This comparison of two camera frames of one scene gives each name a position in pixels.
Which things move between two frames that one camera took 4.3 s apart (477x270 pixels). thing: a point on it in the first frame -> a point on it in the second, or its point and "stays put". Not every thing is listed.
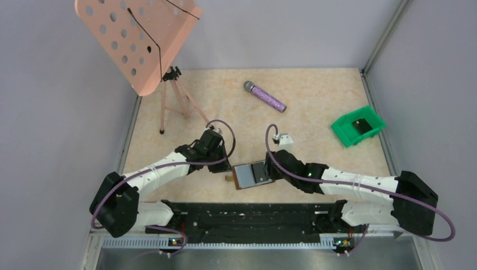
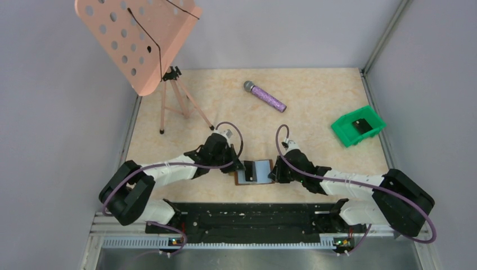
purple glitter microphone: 249,86 stays put
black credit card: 259,171 -> 250,171
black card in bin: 362,126 stays put
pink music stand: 142,38 stays put
